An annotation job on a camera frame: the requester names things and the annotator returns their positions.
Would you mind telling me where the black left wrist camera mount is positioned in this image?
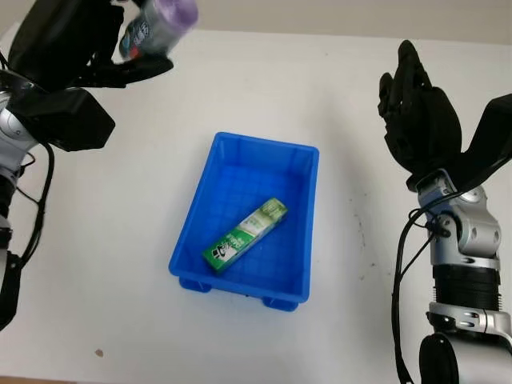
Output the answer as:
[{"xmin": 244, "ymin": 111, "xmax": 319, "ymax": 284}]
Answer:
[{"xmin": 22, "ymin": 86, "xmax": 117, "ymax": 153}]

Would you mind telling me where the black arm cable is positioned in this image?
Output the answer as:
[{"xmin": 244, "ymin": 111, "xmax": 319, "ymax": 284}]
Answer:
[
  {"xmin": 14, "ymin": 142, "xmax": 55, "ymax": 275},
  {"xmin": 390, "ymin": 206, "xmax": 443, "ymax": 384}
]

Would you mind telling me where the blue plastic tray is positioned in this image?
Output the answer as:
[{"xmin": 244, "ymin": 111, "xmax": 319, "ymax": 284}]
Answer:
[{"xmin": 166, "ymin": 131, "xmax": 320, "ymax": 311}]

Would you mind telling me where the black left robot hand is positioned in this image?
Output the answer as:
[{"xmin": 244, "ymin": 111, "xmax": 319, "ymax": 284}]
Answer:
[{"xmin": 7, "ymin": 0, "xmax": 175, "ymax": 94}]

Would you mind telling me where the green toothpaste box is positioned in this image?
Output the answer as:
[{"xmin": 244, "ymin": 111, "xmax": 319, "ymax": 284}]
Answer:
[{"xmin": 201, "ymin": 196, "xmax": 288, "ymax": 274}]

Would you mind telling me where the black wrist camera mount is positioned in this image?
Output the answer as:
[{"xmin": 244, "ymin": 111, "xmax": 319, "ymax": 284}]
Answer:
[
  {"xmin": 22, "ymin": 86, "xmax": 117, "ymax": 153},
  {"xmin": 406, "ymin": 93, "xmax": 512, "ymax": 194}
]

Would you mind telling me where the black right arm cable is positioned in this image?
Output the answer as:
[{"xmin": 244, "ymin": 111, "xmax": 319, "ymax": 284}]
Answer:
[{"xmin": 390, "ymin": 206, "xmax": 443, "ymax": 384}]

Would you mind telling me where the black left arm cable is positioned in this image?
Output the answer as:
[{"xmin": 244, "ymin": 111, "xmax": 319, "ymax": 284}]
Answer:
[{"xmin": 14, "ymin": 142, "xmax": 55, "ymax": 275}]

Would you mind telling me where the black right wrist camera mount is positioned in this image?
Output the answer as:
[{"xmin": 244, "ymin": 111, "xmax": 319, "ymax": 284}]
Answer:
[{"xmin": 406, "ymin": 93, "xmax": 512, "ymax": 194}]

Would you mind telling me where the clear bottle purple cap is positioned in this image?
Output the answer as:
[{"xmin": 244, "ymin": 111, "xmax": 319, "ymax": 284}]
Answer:
[{"xmin": 118, "ymin": 0, "xmax": 200, "ymax": 62}]

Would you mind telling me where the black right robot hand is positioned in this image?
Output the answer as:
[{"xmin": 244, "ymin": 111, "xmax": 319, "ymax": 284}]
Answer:
[{"xmin": 377, "ymin": 38, "xmax": 465, "ymax": 177}]

